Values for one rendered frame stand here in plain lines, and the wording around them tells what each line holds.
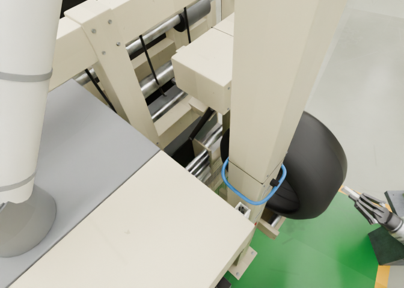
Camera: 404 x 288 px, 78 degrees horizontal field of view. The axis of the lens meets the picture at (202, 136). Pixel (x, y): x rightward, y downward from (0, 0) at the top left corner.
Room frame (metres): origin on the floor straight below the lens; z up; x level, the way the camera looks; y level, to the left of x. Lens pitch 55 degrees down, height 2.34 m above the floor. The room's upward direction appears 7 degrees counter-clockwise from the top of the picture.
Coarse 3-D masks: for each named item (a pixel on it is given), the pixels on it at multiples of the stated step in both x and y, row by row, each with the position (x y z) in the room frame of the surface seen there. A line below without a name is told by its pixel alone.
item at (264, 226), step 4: (220, 192) 0.57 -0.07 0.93; (224, 192) 0.56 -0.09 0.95; (220, 196) 0.58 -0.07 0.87; (224, 196) 0.55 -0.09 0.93; (260, 220) 0.38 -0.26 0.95; (264, 220) 0.38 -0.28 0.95; (260, 224) 0.36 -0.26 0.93; (264, 224) 0.36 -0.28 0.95; (268, 224) 0.36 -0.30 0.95; (260, 228) 0.36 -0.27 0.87; (264, 228) 0.35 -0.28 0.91; (268, 228) 0.33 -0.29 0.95; (272, 228) 0.33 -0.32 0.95; (264, 232) 0.34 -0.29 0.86; (268, 232) 0.32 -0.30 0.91; (272, 232) 0.31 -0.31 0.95; (276, 232) 0.31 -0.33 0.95; (272, 236) 0.30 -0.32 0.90; (276, 236) 0.29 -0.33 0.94
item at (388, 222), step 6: (378, 210) 0.28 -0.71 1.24; (378, 216) 0.26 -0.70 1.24; (384, 216) 0.26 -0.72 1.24; (390, 216) 0.25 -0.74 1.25; (396, 216) 0.25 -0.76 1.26; (378, 222) 0.24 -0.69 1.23; (384, 222) 0.23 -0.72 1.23; (390, 222) 0.23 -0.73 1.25; (396, 222) 0.22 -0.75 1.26; (390, 228) 0.21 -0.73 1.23
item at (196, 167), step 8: (184, 144) 0.77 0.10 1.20; (192, 144) 0.81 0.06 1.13; (200, 144) 0.76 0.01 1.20; (176, 152) 0.73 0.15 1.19; (184, 152) 0.76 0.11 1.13; (192, 152) 0.80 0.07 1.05; (200, 152) 0.71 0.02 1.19; (208, 152) 0.72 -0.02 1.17; (176, 160) 0.72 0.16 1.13; (184, 160) 0.75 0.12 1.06; (192, 160) 0.67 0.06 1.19; (200, 160) 0.68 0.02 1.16; (208, 160) 0.72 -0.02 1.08; (192, 168) 0.64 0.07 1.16; (200, 168) 0.67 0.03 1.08; (208, 168) 0.70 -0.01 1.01; (200, 176) 0.66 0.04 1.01; (208, 176) 0.69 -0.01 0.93
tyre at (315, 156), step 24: (312, 120) 0.62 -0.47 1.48; (312, 144) 0.51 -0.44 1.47; (336, 144) 0.52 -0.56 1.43; (288, 168) 0.44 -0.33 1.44; (312, 168) 0.42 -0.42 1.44; (336, 168) 0.44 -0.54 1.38; (288, 192) 0.52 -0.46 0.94; (312, 192) 0.35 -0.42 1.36; (336, 192) 0.38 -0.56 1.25; (288, 216) 0.36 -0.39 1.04; (312, 216) 0.31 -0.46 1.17
